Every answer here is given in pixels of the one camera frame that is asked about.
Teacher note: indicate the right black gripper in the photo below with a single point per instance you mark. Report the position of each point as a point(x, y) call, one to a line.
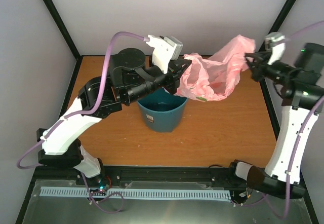
point(256, 68)

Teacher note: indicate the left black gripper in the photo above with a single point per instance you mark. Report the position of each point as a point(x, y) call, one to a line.
point(177, 67)

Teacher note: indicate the pink plastic trash bag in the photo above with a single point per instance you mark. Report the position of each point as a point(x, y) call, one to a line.
point(215, 78)

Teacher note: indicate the teal plastic trash bin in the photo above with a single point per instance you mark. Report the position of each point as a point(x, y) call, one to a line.
point(166, 109)

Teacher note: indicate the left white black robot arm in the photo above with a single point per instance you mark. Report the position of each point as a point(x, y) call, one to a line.
point(127, 81)

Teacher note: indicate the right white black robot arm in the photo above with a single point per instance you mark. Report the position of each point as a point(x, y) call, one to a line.
point(302, 102)

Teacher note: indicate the label sticker on bin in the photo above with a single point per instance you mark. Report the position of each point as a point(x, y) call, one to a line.
point(150, 118)

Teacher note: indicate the small lit circuit board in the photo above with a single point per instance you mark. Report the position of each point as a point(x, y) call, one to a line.
point(102, 184)

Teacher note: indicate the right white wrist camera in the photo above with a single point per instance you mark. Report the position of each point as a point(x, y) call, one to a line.
point(275, 44)

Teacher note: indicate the right black frame post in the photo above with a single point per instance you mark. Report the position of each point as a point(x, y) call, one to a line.
point(282, 15)

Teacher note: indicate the black frame post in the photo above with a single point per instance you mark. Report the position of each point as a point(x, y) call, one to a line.
point(282, 15)
point(62, 27)

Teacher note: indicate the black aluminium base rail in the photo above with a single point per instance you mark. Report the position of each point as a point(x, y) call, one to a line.
point(215, 177)

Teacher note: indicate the light blue cable duct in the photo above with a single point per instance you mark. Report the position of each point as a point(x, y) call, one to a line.
point(138, 194)

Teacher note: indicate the left black frame post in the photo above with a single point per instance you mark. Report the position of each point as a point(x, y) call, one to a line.
point(62, 27)

